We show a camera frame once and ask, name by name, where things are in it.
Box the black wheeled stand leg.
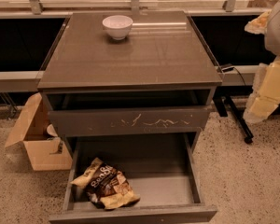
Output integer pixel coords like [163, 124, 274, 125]
[213, 95, 254, 145]

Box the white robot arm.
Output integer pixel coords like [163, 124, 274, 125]
[244, 0, 280, 123]

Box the brown chip bag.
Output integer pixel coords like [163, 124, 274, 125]
[71, 158, 140, 210]

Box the white object in box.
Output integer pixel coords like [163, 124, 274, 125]
[47, 124, 58, 137]

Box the grey drawer cabinet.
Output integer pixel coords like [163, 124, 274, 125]
[38, 11, 221, 150]

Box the open cardboard box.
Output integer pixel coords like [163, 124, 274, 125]
[5, 93, 72, 171]

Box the open middle drawer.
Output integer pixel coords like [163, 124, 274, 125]
[49, 133, 217, 224]

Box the white ceramic bowl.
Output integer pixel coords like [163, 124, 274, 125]
[102, 15, 133, 40]

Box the black power adapter cable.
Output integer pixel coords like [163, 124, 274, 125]
[217, 63, 247, 86]

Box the scratched top drawer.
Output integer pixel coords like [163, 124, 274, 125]
[49, 106, 210, 137]

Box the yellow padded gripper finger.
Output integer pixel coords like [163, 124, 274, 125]
[244, 58, 280, 123]
[245, 11, 270, 35]

